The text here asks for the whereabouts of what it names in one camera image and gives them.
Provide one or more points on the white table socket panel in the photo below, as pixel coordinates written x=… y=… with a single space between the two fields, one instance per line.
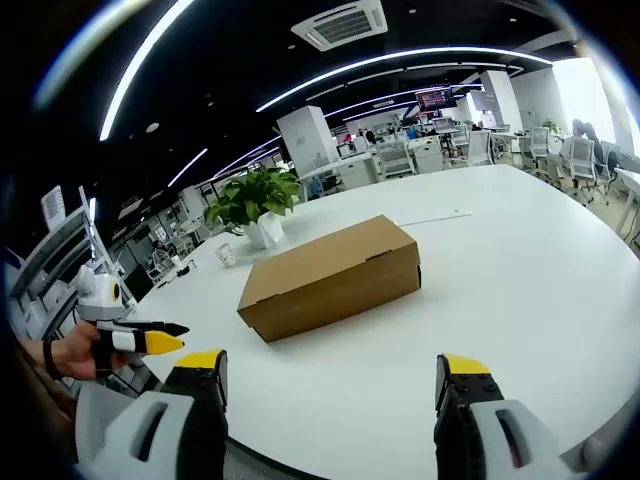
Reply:
x=440 y=218

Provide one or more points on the brown cardboard shoe box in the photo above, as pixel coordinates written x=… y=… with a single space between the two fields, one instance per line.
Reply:
x=325 y=270

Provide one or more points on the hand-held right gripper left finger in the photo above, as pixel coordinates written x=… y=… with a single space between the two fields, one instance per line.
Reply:
x=200 y=400

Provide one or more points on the row of white office chairs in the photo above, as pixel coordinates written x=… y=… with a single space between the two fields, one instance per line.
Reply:
x=480 y=147

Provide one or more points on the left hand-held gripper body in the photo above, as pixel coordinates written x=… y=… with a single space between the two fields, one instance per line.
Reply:
x=100 y=297

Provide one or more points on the paper cup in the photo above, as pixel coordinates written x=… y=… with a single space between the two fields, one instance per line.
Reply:
x=226 y=255

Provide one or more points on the potted green plant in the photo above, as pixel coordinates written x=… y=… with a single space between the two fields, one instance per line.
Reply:
x=255 y=195

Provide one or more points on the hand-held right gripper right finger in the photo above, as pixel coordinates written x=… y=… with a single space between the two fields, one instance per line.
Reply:
x=465 y=400

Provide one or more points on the person's left hand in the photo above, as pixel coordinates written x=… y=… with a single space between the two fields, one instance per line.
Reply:
x=75 y=355

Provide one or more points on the person's brown clothing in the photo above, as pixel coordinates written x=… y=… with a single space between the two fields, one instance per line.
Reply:
x=40 y=405

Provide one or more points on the black wristband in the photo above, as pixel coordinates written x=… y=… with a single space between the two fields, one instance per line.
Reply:
x=48 y=357

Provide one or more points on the small black desk object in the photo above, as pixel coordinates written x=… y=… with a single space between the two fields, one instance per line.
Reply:
x=182 y=272

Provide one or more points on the white mesh office chair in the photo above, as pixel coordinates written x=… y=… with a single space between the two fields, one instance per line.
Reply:
x=95 y=415

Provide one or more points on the wall screen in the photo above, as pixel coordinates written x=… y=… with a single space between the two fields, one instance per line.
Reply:
x=435 y=100

